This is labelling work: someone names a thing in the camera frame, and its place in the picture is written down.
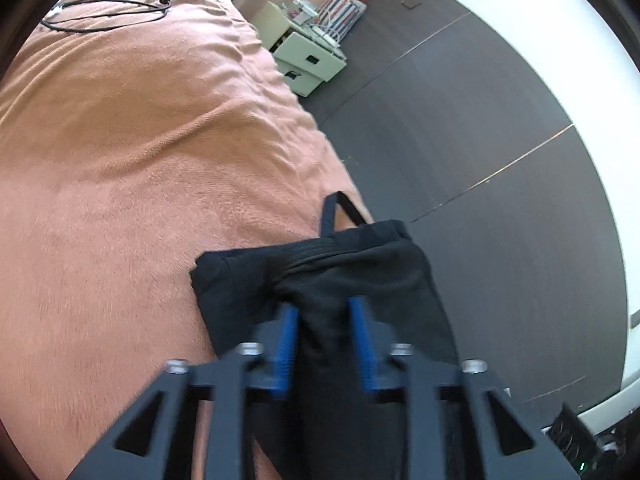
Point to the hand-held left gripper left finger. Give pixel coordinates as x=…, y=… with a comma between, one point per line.
x=285, y=350

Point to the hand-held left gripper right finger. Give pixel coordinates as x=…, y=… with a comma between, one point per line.
x=362, y=350

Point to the black pants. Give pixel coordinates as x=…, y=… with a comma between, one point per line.
x=330, y=270

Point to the black equipment box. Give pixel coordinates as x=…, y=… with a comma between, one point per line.
x=570, y=430

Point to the orange fleece blanket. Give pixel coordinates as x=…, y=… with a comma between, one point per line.
x=125, y=160

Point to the white bedside cabinet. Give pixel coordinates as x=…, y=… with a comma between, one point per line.
x=310, y=65

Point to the red white striped bag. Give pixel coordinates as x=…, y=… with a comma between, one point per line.
x=340, y=12

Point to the small floor socket plate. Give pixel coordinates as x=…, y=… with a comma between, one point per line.
x=411, y=5

